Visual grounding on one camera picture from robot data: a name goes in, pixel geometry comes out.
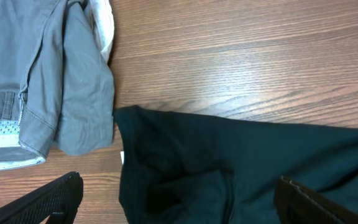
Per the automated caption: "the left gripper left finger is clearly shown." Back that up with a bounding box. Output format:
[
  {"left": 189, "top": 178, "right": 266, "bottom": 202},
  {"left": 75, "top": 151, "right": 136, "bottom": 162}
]
[{"left": 0, "top": 172, "right": 83, "bottom": 224}]

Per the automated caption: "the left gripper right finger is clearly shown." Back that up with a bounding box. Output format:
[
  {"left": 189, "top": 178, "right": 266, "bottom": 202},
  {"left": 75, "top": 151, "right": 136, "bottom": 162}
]
[{"left": 273, "top": 176, "right": 358, "bottom": 224}]

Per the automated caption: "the black t-shirt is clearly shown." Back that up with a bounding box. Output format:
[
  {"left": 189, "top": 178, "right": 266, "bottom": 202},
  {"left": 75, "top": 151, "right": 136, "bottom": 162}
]
[{"left": 114, "top": 106, "right": 358, "bottom": 223}]

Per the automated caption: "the folded grey shirt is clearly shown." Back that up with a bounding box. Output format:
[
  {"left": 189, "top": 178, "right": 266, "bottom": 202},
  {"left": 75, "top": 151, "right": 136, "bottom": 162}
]
[{"left": 0, "top": 0, "right": 114, "bottom": 170}]

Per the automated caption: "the white garment under grey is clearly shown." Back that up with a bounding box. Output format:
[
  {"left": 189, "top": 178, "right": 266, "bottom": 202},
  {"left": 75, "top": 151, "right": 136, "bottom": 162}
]
[{"left": 85, "top": 0, "right": 115, "bottom": 63}]

